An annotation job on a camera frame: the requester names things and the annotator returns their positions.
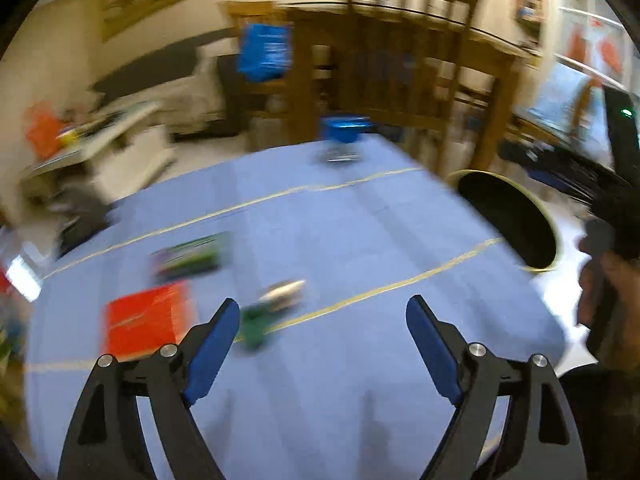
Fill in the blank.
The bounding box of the blue shopping bag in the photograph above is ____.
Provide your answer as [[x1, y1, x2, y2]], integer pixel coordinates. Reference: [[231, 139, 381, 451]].
[[236, 22, 293, 82]]

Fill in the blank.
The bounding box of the white coffee table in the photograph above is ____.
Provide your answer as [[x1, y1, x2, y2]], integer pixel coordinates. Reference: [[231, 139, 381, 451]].
[[20, 100, 176, 201]]

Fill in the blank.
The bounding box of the blue striped tablecloth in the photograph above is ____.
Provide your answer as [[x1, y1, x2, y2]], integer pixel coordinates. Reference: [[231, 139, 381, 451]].
[[20, 135, 566, 480]]

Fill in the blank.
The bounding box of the blue lid jar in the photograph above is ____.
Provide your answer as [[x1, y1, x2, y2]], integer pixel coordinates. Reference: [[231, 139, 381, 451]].
[[317, 116, 373, 163]]

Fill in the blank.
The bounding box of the light blue cloth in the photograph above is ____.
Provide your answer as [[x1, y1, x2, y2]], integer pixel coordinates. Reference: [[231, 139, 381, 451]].
[[527, 62, 591, 133]]

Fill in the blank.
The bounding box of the green white packet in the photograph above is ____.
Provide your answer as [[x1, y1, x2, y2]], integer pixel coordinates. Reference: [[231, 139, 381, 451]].
[[235, 280, 307, 351]]

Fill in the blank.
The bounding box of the grey sofa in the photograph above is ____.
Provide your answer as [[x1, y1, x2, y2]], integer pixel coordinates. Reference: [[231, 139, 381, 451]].
[[90, 27, 241, 136]]

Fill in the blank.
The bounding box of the orange plastic bag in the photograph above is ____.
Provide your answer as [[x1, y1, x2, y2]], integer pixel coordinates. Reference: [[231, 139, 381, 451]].
[[25, 102, 68, 161]]

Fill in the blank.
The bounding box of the red box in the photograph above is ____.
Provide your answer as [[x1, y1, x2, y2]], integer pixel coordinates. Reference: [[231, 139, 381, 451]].
[[102, 280, 193, 361]]

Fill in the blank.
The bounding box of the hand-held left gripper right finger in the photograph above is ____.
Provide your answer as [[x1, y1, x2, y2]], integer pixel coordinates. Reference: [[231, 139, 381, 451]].
[[405, 294, 587, 480]]

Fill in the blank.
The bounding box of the black trash bin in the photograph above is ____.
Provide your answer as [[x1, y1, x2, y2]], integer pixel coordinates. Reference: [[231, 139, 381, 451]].
[[446, 170, 565, 272]]

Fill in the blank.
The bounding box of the lace sofa cover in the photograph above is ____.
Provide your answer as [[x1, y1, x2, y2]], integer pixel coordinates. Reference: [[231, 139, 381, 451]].
[[175, 75, 226, 131]]

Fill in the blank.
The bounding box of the person's right hand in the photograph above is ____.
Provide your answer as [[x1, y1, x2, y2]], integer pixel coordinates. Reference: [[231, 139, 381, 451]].
[[575, 247, 640, 361]]

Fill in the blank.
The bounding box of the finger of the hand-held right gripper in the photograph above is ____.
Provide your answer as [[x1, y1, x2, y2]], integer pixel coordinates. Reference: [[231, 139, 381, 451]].
[[500, 139, 616, 207]]

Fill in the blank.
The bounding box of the dark green packet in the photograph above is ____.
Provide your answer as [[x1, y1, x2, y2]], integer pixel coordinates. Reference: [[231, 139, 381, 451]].
[[150, 232, 233, 283]]

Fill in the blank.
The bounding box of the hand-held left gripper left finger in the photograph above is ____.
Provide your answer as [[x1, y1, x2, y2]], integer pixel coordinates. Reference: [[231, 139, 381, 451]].
[[57, 297, 242, 480]]

